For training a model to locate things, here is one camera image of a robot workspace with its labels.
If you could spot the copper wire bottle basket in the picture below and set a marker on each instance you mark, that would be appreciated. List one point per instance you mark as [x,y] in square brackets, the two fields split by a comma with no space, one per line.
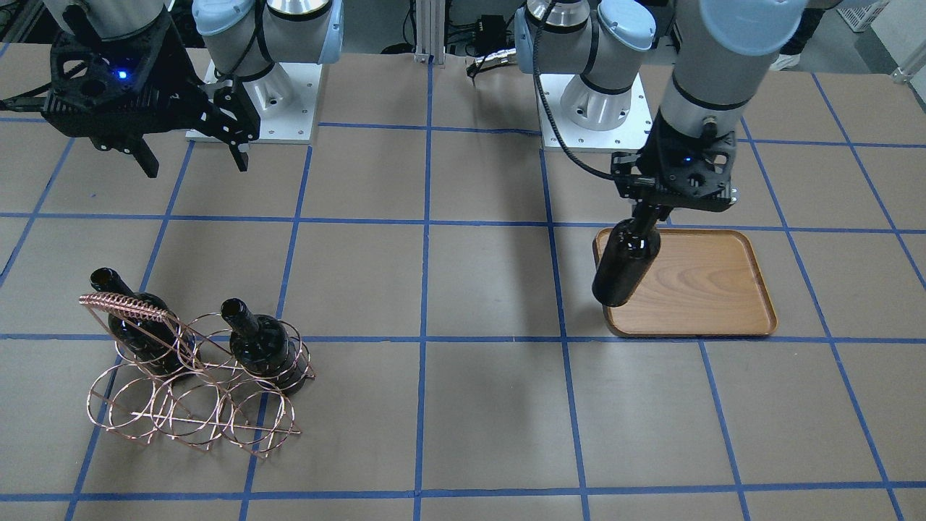
[211,398]

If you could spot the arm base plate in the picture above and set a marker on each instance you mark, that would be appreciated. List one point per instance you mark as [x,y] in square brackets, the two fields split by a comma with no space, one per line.
[286,100]
[594,122]

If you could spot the dark wine bottle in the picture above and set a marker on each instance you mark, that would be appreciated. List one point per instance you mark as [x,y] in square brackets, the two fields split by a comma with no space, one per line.
[151,342]
[628,255]
[263,347]

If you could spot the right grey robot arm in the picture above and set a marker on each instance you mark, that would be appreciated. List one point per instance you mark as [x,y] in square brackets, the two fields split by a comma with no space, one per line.
[246,39]

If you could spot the aluminium frame post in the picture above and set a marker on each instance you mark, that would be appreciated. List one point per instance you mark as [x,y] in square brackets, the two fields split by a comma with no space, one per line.
[430,32]

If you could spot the brown wooden tray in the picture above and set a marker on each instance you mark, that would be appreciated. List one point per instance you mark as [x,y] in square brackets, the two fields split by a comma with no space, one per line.
[704,282]

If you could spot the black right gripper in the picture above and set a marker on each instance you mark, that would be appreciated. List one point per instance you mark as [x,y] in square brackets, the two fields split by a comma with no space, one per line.
[176,64]

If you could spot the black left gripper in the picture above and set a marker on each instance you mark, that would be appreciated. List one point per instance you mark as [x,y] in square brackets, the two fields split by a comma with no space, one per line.
[659,147]

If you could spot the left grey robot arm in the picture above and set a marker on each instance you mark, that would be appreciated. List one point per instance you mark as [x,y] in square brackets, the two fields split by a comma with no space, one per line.
[726,50]

